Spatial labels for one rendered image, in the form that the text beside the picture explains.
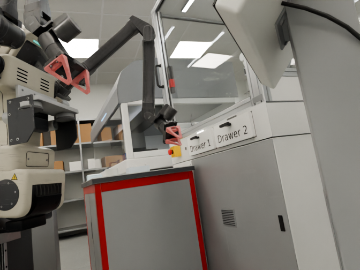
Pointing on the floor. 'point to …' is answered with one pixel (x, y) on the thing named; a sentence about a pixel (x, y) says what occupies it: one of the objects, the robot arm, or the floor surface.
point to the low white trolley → (144, 221)
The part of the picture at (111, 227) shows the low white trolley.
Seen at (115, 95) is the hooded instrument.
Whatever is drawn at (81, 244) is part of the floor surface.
